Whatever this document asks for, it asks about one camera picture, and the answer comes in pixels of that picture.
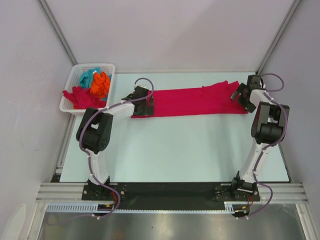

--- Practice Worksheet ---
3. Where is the red t shirt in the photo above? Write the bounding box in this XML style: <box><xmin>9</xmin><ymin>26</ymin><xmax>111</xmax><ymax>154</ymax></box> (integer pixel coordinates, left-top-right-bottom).
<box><xmin>62</xmin><ymin>86</ymin><xmax>107</xmax><ymax>110</ymax></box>
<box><xmin>130</xmin><ymin>79</ymin><xmax>248</xmax><ymax>120</ymax></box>

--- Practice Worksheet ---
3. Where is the white plastic laundry basket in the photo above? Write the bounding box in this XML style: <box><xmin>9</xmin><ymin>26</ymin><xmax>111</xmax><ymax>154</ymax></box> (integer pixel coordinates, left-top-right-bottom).
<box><xmin>59</xmin><ymin>63</ymin><xmax>116</xmax><ymax>116</ymax></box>

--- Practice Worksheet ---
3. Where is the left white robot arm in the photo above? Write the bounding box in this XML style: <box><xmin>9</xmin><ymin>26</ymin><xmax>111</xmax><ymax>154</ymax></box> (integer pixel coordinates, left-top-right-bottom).
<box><xmin>76</xmin><ymin>85</ymin><xmax>154</xmax><ymax>200</ymax></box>

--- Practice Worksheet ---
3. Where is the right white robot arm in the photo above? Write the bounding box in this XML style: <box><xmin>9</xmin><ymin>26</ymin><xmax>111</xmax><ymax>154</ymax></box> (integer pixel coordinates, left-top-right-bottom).
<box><xmin>230</xmin><ymin>74</ymin><xmax>290</xmax><ymax>201</ymax></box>

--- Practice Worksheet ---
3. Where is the orange t shirt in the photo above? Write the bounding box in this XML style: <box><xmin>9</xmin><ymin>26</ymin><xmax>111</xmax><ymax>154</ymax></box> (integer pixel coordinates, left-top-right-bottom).
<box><xmin>90</xmin><ymin>71</ymin><xmax>111</xmax><ymax>99</ymax></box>

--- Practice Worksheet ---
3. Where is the teal t shirt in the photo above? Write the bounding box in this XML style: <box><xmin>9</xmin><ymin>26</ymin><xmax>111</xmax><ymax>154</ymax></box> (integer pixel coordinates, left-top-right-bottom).
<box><xmin>79</xmin><ymin>67</ymin><xmax>101</xmax><ymax>89</ymax></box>

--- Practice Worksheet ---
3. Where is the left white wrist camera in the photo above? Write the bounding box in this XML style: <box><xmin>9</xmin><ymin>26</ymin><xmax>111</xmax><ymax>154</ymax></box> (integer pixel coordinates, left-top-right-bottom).
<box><xmin>134</xmin><ymin>84</ymin><xmax>148</xmax><ymax>90</ymax></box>

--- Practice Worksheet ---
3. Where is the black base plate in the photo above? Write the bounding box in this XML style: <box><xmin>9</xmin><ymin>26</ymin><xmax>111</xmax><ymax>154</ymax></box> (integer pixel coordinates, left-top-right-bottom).
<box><xmin>81</xmin><ymin>181</ymin><xmax>260</xmax><ymax>211</ymax></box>

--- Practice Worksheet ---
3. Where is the right aluminium frame post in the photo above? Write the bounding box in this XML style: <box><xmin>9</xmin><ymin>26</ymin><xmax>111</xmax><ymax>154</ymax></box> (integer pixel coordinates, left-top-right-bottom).
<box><xmin>255</xmin><ymin>0</ymin><xmax>303</xmax><ymax>75</ymax></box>

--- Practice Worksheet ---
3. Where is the aluminium frame post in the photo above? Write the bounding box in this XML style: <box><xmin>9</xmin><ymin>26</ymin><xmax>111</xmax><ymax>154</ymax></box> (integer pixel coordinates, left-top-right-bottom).
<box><xmin>36</xmin><ymin>0</ymin><xmax>78</xmax><ymax>66</ymax></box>
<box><xmin>255</xmin><ymin>0</ymin><xmax>303</xmax><ymax>75</ymax></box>

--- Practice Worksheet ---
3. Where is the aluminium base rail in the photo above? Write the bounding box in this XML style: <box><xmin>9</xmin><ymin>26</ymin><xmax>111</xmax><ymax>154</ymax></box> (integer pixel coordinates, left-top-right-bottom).
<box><xmin>36</xmin><ymin>182</ymin><xmax>309</xmax><ymax>204</ymax></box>

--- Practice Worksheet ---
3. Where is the slotted cable duct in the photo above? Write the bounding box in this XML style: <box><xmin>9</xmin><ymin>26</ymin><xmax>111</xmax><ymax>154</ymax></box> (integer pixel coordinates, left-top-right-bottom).
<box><xmin>46</xmin><ymin>202</ymin><xmax>235</xmax><ymax>214</ymax></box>

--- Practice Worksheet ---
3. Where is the left aluminium frame post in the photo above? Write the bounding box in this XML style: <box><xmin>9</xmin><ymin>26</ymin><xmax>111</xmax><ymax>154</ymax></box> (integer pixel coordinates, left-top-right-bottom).
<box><xmin>36</xmin><ymin>0</ymin><xmax>78</xmax><ymax>66</ymax></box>

